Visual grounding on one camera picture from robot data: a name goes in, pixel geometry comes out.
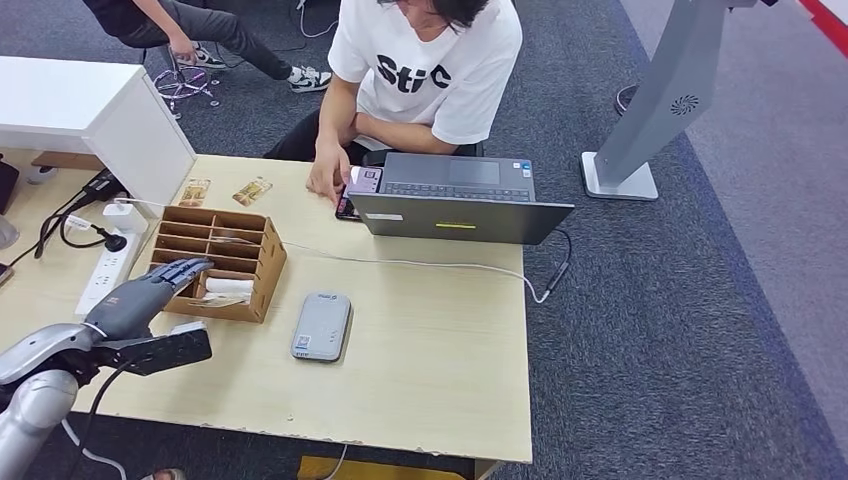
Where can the person's right hand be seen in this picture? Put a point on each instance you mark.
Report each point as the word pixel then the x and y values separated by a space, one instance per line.
pixel 330 172

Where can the person's hand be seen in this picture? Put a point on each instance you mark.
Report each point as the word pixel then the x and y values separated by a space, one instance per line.
pixel 183 50

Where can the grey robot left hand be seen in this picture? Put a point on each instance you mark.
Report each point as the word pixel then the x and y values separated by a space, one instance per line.
pixel 132 305

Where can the person's left hand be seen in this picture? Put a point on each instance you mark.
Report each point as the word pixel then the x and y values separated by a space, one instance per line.
pixel 351 127

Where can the person's forearm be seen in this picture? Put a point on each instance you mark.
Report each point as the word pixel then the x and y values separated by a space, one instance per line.
pixel 159 20

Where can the person's right forearm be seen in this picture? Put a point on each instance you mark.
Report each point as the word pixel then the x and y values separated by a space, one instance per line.
pixel 331 112

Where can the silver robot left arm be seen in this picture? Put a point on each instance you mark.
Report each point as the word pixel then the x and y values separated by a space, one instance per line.
pixel 33 411

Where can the person's left forearm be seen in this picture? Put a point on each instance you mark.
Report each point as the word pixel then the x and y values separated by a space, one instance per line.
pixel 404 136

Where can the person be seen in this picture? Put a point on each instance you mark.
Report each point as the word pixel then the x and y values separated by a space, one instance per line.
pixel 218 30
pixel 430 99

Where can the white card stack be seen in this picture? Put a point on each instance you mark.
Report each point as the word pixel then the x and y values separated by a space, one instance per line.
pixel 228 295

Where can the grey card reader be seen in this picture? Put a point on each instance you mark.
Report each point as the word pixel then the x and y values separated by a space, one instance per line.
pixel 321 328

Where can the chrome chair base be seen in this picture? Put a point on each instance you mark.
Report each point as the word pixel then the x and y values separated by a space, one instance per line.
pixel 182 85

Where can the black smartphone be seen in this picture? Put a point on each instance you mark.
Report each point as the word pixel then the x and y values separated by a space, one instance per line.
pixel 368 182

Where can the white power strip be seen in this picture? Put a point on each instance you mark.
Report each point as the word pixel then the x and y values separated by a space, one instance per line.
pixel 102 278

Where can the white paper roll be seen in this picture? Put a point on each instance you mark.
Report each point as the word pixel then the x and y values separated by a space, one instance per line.
pixel 230 285

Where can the white cabinet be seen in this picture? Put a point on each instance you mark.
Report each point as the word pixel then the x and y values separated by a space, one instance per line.
pixel 132 146

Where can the cardboard organizer box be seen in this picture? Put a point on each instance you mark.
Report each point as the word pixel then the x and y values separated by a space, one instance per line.
pixel 272 265

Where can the black power brick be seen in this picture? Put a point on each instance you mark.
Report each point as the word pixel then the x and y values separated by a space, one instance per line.
pixel 103 185

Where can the dark flat device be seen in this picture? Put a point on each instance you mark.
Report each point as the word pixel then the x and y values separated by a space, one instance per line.
pixel 5 275

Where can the grey laptop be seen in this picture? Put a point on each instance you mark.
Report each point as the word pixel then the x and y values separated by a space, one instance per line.
pixel 464 218

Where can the clear glass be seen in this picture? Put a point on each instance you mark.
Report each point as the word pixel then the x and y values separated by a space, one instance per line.
pixel 8 232

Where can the small white rounded object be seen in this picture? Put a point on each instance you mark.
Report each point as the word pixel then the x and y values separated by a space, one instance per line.
pixel 42 175

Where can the wooden block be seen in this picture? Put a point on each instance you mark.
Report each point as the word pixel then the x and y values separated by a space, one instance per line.
pixel 63 161

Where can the black object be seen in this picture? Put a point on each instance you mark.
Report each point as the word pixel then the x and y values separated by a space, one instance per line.
pixel 6 185

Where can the black adapter dongle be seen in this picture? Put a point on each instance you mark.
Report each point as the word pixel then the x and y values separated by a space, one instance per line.
pixel 558 276

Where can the dark round disc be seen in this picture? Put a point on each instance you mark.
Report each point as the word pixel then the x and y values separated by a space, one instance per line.
pixel 623 102

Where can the yellow box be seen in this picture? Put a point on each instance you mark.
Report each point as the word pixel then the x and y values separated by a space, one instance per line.
pixel 378 472

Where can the grey kiosk stand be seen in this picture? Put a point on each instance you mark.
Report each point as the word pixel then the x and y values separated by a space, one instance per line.
pixel 669 86

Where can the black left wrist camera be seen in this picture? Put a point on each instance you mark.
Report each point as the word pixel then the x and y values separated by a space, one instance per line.
pixel 172 351

